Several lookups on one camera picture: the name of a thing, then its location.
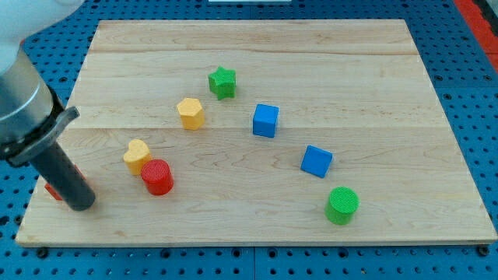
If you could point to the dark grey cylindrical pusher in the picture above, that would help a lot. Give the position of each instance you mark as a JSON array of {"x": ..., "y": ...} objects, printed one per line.
[{"x": 58, "y": 170}]

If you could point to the green star block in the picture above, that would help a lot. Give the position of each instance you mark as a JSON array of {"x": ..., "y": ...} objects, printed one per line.
[{"x": 223, "y": 83}]

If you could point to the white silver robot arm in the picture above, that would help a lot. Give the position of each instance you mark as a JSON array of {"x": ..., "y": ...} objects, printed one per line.
[{"x": 32, "y": 116}]

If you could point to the blue cube block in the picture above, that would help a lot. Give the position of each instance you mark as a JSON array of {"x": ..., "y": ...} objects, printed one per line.
[
  {"x": 265, "y": 120},
  {"x": 316, "y": 161}
]

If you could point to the green cylinder block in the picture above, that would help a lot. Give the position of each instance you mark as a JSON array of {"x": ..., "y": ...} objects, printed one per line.
[{"x": 342, "y": 204}]

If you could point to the lower blue cube block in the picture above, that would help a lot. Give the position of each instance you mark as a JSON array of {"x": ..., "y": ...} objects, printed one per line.
[{"x": 316, "y": 161}]

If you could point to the yellow heart block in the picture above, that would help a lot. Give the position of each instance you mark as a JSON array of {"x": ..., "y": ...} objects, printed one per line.
[{"x": 137, "y": 155}]

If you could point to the upper blue cube block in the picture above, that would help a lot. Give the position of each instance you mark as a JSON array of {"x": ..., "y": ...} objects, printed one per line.
[{"x": 265, "y": 120}]

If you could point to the light wooden board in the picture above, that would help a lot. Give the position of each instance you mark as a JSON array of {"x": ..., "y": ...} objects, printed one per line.
[{"x": 354, "y": 87}]

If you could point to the yellow hexagon block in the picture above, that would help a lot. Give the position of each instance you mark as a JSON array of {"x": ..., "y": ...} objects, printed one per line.
[{"x": 191, "y": 113}]

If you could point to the red star block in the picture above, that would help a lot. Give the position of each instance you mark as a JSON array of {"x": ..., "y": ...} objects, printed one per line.
[{"x": 53, "y": 192}]

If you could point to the red cylinder block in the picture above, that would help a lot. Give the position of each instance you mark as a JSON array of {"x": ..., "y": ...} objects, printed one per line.
[{"x": 157, "y": 177}]

